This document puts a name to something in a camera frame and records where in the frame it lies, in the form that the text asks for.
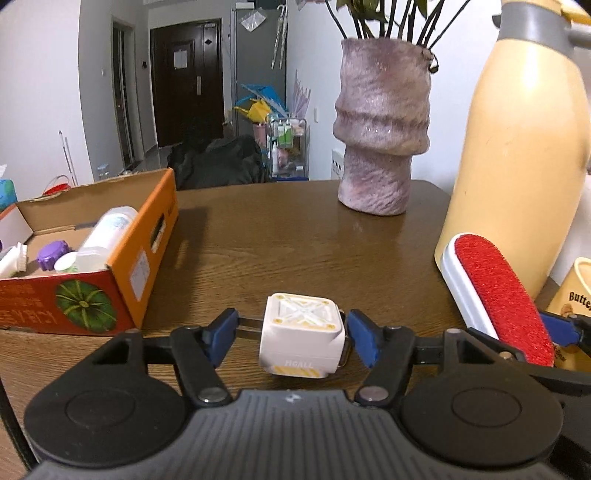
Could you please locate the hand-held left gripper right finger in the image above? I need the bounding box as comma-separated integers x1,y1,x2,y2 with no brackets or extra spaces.
346,309,504,409

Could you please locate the black cable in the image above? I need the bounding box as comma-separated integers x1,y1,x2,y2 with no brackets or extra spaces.
0,378,38,472

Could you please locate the purple decorative grass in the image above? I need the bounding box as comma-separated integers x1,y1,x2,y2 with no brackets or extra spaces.
291,69,314,118

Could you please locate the grey refrigerator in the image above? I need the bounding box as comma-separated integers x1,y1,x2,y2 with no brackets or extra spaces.
231,4,289,137

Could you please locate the red bucket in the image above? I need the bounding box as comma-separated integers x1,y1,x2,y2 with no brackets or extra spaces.
44,175,75,197

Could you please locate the red lint brush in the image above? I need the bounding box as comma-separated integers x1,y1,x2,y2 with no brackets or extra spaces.
434,233,555,367

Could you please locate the striped folded umbrella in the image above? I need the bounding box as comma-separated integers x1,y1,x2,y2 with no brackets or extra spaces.
271,6,288,71

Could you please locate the yellow cookie tin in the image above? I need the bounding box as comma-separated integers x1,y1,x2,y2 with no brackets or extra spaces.
545,257,591,370

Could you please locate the blue folding rack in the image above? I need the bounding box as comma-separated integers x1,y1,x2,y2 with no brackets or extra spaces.
236,83,289,116

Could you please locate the orange cardboard box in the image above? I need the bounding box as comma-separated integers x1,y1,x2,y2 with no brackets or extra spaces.
0,167,180,335

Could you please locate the purple textured vase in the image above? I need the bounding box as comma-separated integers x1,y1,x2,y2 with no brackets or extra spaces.
332,38,438,217

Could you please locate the storage cart with bottles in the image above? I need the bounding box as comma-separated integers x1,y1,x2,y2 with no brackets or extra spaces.
266,115,309,180

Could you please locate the blue tissue pack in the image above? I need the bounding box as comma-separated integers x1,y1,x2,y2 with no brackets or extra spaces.
0,164,19,215

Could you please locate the white cylindrical bottle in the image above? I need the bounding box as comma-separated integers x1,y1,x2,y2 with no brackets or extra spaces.
0,242,29,278

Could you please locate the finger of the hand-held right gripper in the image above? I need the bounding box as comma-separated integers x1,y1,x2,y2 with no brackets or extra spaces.
467,327,591,377
539,311,591,346

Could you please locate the yellow thermos jug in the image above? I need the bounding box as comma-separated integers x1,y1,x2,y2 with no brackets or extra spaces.
445,0,591,301

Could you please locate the dark brown entrance door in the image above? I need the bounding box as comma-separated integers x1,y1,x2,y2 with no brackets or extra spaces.
150,18,225,148

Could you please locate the black bag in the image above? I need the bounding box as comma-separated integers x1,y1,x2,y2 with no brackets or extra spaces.
167,135,269,191

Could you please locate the white cube charger plug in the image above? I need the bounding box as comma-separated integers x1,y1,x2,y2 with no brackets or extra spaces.
238,292,354,379

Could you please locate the dark side door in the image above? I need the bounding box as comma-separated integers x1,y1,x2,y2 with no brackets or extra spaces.
112,17,139,167

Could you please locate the purple ridged bottle cap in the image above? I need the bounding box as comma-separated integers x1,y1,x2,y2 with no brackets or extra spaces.
37,240,75,271

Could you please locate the clear plastic bag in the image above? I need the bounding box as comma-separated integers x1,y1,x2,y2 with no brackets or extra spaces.
240,9,269,33

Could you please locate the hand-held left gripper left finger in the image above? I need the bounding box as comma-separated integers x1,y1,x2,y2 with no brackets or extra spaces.
95,308,241,408

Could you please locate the yellow watering can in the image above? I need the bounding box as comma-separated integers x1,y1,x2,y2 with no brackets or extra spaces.
234,102,271,124

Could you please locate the large translucent bottle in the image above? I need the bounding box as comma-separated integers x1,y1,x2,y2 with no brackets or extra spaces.
76,206,139,273

